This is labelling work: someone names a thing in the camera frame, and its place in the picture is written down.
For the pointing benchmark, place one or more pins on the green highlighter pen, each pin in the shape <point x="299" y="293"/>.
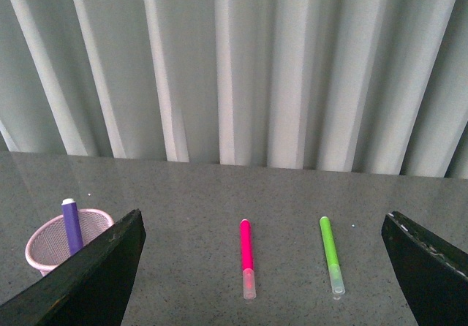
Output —
<point x="334" y="269"/>

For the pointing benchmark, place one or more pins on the grey pleated curtain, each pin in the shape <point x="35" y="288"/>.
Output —
<point x="370" y="86"/>

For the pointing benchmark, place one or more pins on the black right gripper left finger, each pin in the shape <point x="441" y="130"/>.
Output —
<point x="92" y="287"/>

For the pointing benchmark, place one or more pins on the pink highlighter pen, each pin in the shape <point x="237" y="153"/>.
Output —
<point x="247" y="260"/>

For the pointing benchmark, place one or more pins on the pink mesh pen cup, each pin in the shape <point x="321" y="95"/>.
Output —
<point x="48" y="246"/>

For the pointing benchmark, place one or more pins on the purple highlighter pen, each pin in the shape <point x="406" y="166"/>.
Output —
<point x="72" y="225"/>

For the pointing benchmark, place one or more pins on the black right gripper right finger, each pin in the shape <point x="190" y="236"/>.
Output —
<point x="431" y="272"/>

